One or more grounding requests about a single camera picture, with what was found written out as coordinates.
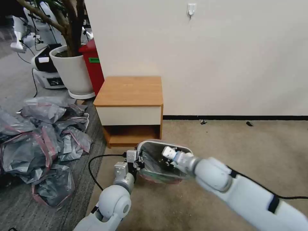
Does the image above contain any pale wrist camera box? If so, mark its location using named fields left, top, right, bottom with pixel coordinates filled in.
left=126, top=150, right=138, bottom=166

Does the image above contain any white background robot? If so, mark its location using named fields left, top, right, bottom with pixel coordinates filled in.
left=10, top=0, right=66, bottom=53

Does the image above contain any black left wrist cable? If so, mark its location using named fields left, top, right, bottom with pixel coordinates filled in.
left=88, top=154, right=128, bottom=192

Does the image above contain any white pot saucer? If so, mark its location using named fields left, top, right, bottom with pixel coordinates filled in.
left=68, top=89, right=96, bottom=99

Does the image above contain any red waste bin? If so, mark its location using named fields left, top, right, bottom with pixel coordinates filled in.
left=78, top=38, right=105, bottom=96

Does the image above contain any white plant pot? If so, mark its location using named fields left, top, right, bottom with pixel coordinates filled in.
left=49, top=45, right=95, bottom=96

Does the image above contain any thin black floor cable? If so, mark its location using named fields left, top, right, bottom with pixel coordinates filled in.
left=32, top=67, right=39, bottom=98

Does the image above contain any black baseboard strip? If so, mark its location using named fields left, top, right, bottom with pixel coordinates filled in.
left=162, top=115, right=308, bottom=121

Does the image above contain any white oval trash can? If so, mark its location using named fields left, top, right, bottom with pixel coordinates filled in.
left=135, top=139, right=194, bottom=185

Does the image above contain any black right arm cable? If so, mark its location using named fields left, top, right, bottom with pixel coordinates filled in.
left=227, top=165, right=308, bottom=201

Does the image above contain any crumpled grey garbage bag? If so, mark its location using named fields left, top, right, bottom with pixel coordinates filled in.
left=0, top=107, right=59, bottom=184
left=21, top=96, right=88, bottom=124
left=54, top=119, right=93, bottom=161
left=30, top=163, right=75, bottom=209

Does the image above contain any white wall hook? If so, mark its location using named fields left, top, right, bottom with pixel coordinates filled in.
left=186, top=3, right=197, bottom=16

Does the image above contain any brown tree trunk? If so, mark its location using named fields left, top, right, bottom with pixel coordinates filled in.
left=16, top=0, right=85, bottom=57

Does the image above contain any wooden bedside table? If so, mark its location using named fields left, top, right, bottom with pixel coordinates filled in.
left=93, top=76, right=164, bottom=149

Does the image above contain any grey translucent garbage bag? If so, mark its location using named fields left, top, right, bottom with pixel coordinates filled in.
left=136, top=140, right=193, bottom=185

